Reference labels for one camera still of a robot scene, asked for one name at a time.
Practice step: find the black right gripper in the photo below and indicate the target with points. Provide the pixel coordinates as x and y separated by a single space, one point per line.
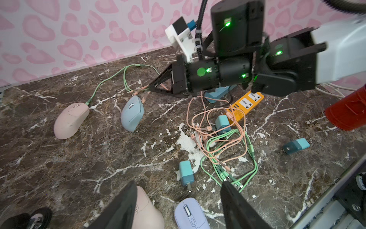
237 28

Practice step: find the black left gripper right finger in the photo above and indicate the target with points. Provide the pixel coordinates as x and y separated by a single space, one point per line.
238 213

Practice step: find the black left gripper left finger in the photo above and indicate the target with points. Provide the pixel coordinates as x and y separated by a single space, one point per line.
120 212

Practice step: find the pink wireless mouse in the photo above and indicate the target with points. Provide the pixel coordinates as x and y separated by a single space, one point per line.
70 120
146 216

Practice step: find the lavender wireless mouse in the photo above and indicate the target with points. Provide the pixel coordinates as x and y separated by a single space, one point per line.
189 215

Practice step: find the light blue wireless mouse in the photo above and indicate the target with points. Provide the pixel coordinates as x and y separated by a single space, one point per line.
132 113

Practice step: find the teal charger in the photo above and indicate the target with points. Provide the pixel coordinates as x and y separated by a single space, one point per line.
186 172

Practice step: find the teal USB charger adapter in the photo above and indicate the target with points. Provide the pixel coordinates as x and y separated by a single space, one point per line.
296 146
222 124

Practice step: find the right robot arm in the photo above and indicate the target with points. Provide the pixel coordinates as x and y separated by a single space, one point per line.
301 60

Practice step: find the blue power strip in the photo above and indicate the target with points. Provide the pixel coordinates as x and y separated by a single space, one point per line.
218 93

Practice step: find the orange power strip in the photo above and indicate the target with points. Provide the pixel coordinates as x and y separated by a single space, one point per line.
244 105

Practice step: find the red emergency stop button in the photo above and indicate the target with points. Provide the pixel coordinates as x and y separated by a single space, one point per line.
350 112

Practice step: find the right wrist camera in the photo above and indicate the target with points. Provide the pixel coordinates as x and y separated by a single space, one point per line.
179 34

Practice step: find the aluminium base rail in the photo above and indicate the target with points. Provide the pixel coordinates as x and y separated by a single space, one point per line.
343 206

